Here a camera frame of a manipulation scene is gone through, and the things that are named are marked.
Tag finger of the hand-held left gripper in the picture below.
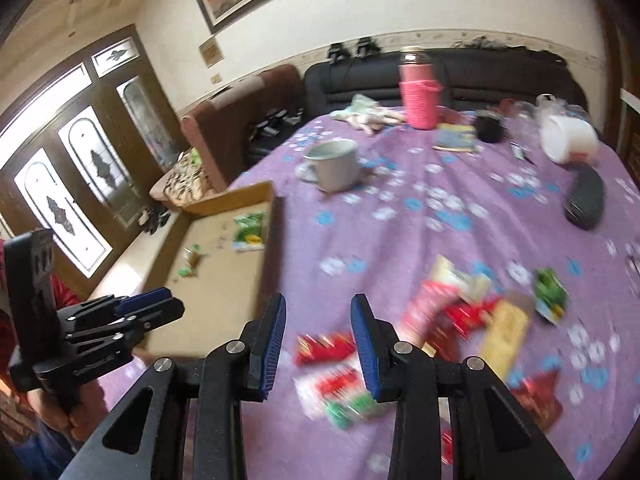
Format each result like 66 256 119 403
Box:
57 287 171 333
65 299 185 348

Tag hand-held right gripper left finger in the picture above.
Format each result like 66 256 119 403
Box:
59 292 287 480

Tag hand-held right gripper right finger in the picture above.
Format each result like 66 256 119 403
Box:
350 294 576 480

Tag bright red snack packet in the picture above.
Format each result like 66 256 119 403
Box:
295 332 356 366

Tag red and white snack packet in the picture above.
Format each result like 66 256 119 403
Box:
295 365 386 421

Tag pink snack packet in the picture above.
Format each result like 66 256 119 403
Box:
400 280 461 346

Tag green and white candy packet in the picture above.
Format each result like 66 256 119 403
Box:
325 400 362 431

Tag cardboard box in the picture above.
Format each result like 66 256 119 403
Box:
90 180 278 361

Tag red snack packet with figure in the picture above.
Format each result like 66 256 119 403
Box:
435 300 501 351

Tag pale green snack packet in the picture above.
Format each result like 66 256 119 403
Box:
432 255 491 306

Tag yellow biscuit pack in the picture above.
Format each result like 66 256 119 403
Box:
482 300 531 386

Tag person's left hand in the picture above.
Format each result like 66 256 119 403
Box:
27 385 108 443

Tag small green candy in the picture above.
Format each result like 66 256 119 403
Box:
179 244 207 278

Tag green patterned cushion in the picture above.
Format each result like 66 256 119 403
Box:
150 147 208 208

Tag purple floral tablecloth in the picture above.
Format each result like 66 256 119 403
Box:
97 110 640 480

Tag person's blue trousers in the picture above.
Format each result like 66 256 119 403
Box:
0 422 83 480

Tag grey mug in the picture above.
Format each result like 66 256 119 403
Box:
295 138 360 193

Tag wooden door with glass panes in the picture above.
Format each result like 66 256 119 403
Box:
0 25 181 301

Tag brown armchair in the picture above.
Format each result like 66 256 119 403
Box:
150 64 306 211

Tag black folded gadget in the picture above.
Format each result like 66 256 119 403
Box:
250 107 303 143

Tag flat folded pouch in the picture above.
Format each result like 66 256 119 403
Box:
431 124 479 153

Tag white crumpled cloth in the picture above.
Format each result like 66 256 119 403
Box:
330 94 407 137

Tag small black cup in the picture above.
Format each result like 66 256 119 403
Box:
474 109 507 143

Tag pink knitted sleeve thermos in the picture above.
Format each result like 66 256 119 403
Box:
398 46 445 130

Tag black glasses case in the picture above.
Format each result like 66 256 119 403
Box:
563 165 607 231

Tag white plastic jar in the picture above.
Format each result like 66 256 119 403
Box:
539 114 600 165

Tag black sofa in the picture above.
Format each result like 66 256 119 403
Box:
247 47 588 161

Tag clear plastic cup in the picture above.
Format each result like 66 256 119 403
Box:
536 93 571 116

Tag dark clothes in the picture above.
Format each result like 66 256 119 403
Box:
450 35 566 61

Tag wooden cabinet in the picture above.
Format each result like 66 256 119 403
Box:
600 0 640 171

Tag small wall plaque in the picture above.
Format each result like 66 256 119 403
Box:
199 35 224 67

